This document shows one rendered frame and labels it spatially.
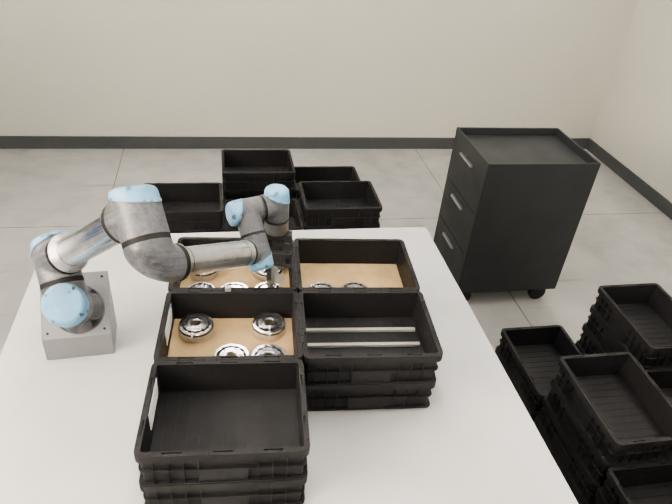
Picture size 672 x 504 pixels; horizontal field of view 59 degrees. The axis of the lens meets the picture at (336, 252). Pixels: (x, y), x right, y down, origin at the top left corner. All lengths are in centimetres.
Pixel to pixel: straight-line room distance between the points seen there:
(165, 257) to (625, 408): 173
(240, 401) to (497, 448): 75
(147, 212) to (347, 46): 350
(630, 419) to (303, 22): 346
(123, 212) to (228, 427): 61
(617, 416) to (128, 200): 181
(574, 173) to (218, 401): 217
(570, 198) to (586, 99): 255
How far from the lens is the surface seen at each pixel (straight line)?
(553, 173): 313
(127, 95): 484
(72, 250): 169
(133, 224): 144
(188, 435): 161
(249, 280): 206
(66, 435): 185
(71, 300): 177
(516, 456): 185
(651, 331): 288
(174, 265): 146
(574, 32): 543
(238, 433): 160
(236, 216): 173
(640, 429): 241
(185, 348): 182
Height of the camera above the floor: 208
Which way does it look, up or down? 34 degrees down
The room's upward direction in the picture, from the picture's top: 6 degrees clockwise
